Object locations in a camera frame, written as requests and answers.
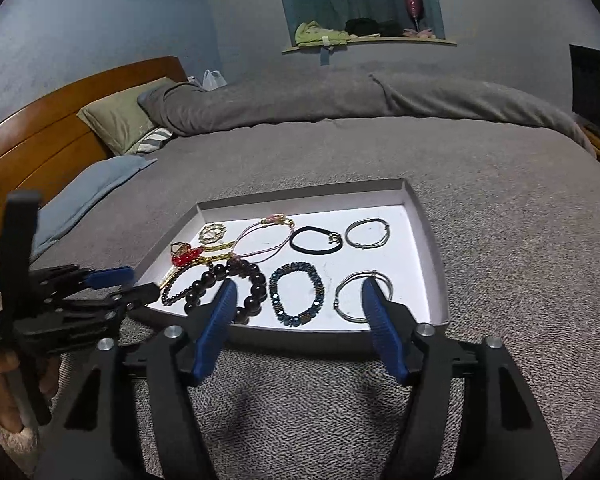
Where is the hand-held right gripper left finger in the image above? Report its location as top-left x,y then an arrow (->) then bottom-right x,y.
32,277 -> 239,480

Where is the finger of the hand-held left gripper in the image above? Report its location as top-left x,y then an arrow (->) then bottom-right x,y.
30,263 -> 136,302
55,282 -> 161,322

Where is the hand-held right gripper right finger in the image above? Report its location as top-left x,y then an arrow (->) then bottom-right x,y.
361,277 -> 563,480

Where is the small dark bead bracelet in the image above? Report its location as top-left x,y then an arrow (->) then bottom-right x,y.
160,255 -> 231,307

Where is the large dark wooden bead bracelet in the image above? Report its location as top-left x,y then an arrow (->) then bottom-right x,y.
184,257 -> 267,325

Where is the silver wire bangle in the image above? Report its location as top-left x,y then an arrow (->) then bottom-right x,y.
344,217 -> 392,250
333,269 -> 394,324

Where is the red and gold bead jewelry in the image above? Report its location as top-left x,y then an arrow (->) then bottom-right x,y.
170,241 -> 236,269

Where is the blue bead bracelet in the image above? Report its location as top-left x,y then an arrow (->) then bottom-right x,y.
268,261 -> 327,329

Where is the grey shallow cardboard box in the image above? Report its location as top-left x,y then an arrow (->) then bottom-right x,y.
125,178 -> 450,361

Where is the gold bead bracelet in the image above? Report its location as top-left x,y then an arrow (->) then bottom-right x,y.
197,222 -> 241,251

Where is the black hair tie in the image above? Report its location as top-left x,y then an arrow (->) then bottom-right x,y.
289,225 -> 342,255

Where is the pink cord bracelet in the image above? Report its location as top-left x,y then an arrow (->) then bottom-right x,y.
230,213 -> 296,261

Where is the person's left forearm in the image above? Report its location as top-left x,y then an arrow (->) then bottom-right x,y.
0,400 -> 39,477

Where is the light blue cloth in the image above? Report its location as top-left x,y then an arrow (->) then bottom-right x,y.
30,155 -> 159,262

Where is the striped pillow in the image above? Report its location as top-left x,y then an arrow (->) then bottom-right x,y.
130,127 -> 174,155

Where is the olive pillow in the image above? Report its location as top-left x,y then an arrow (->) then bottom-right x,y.
76,77 -> 179,157

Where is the grey bed cover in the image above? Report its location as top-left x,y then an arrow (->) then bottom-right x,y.
0,119 -> 600,480

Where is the wooden headboard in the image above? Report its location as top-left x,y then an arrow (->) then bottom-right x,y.
0,56 -> 189,261

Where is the white plastic bag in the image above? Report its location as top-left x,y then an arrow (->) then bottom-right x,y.
187,69 -> 227,92

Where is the grey duvet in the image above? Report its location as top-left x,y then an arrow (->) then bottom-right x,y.
137,67 -> 597,159

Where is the wooden window shelf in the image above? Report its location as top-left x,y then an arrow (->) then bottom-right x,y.
281,37 -> 458,55

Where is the black cloth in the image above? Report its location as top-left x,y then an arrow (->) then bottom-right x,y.
344,18 -> 404,39

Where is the green cloth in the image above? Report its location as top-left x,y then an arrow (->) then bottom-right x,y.
294,21 -> 352,47

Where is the black television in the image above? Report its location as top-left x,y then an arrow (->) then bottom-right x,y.
569,44 -> 600,129

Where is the pink wine glass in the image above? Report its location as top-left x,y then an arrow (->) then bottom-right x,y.
405,0 -> 426,31

